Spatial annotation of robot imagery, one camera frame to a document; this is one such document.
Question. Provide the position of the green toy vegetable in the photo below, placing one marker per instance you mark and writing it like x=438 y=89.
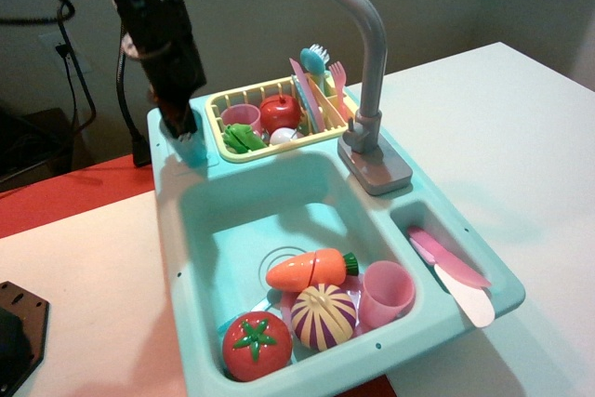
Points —
x=242 y=138

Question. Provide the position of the pink cup in rack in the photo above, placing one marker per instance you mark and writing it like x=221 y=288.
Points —
x=245 y=114

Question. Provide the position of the translucent blue plastic cup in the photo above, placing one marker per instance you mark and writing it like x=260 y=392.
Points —
x=188 y=147

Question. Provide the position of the orange toy carrot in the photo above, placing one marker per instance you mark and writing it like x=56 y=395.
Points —
x=326 y=266

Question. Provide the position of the purple yellow toy onion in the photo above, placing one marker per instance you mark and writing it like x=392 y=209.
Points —
x=323 y=316

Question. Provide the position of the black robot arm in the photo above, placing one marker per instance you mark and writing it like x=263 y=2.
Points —
x=65 y=12

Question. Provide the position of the teal toy sink unit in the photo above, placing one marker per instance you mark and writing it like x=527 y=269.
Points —
x=223 y=225

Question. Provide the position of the purple plate in rack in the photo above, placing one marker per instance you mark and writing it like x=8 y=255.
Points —
x=306 y=105

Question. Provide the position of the pink toy fork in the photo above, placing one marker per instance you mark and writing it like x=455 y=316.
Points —
x=339 y=77

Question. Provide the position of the white toy egg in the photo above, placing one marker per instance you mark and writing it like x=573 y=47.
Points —
x=283 y=135

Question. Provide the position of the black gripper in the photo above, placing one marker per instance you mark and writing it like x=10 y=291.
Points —
x=161 y=32

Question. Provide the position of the pink cup in sink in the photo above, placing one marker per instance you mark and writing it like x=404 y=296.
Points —
x=388 y=291

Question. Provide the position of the pink toy knife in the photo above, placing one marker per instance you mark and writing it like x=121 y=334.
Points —
x=435 y=254

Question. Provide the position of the blue dish brush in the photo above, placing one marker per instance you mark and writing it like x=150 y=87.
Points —
x=314 y=60

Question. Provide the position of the blue toy utensil in sink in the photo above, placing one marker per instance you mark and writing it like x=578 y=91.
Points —
x=265 y=304

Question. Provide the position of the black flexible gooseneck clamp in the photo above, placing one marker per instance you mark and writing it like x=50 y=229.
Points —
x=141 y=155

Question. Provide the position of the yellow dish drying rack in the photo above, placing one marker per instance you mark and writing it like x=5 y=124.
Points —
x=326 y=98

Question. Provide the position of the white toy spatula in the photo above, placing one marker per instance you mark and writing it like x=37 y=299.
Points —
x=474 y=302

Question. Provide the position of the pink knife in rack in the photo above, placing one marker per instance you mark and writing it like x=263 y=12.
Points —
x=303 y=80

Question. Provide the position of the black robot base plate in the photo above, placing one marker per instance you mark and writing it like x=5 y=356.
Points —
x=24 y=320

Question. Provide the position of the red toy apple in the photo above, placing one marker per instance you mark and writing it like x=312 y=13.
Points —
x=279 y=111

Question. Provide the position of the grey toy faucet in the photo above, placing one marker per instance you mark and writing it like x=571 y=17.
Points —
x=369 y=157

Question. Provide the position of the white wall outlet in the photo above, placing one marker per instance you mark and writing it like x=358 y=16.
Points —
x=52 y=42

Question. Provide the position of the red toy tomato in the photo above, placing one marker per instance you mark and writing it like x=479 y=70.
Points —
x=256 y=344

